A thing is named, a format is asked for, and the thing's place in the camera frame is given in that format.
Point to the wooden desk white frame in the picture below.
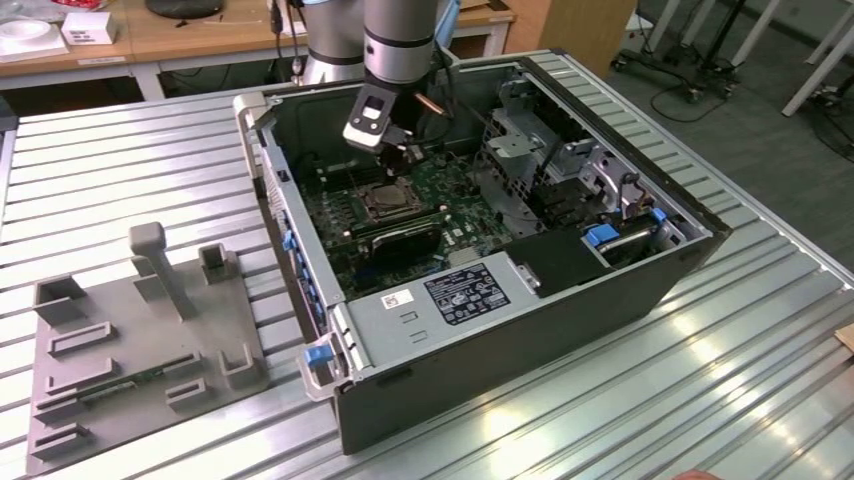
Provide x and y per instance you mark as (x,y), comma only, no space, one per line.
(94,51)
(221,30)

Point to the wooden cabinet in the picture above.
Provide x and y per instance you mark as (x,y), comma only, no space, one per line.
(581,30)

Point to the green RAM stick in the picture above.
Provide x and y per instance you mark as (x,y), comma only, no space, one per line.
(121,385)

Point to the black graphics card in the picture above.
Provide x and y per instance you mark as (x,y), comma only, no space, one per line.
(404,245)

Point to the metal drive cage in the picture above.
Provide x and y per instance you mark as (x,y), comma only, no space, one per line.
(514,150)

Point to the silver hinge bracket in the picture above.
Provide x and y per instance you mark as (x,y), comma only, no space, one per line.
(628,192)

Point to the white foam tray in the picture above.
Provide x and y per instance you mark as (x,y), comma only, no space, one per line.
(30,40)

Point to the silver CPU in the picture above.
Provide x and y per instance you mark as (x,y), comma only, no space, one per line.
(394,198)

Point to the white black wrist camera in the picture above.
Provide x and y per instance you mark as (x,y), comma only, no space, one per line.
(363,136)

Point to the wooden board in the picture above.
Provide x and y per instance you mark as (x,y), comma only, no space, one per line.
(847,342)

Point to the blue plastic tab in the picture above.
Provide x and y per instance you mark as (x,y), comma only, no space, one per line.
(287,241)
(658,216)
(601,236)
(315,356)

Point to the black grey PC case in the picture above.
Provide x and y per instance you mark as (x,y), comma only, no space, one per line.
(501,360)

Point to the grey power supply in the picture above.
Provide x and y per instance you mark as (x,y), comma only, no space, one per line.
(394,330)

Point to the grey parts rack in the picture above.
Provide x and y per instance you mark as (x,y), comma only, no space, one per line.
(134,350)

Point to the CPU socket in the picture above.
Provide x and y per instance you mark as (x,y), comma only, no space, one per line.
(382,218)

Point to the installed RAM stick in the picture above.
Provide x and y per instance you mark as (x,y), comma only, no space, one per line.
(401,222)

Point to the silver chipset heatsink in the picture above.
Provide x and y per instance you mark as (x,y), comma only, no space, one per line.
(468,257)

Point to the black plastic shroud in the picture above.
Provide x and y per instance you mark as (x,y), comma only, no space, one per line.
(557,265)

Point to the white table frame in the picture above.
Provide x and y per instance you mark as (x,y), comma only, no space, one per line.
(821,80)
(758,30)

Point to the black round stand base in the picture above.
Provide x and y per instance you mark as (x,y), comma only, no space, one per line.
(183,6)

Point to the black wheeled stand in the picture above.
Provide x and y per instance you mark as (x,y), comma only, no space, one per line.
(717,45)

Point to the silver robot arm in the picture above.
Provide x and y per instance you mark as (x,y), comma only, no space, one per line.
(401,40)

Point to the green motherboard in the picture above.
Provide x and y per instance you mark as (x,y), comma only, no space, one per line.
(468,210)

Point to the white cardboard box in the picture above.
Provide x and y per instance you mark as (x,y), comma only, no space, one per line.
(90,27)

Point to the red white bag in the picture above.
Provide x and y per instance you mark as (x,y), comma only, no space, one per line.
(77,4)

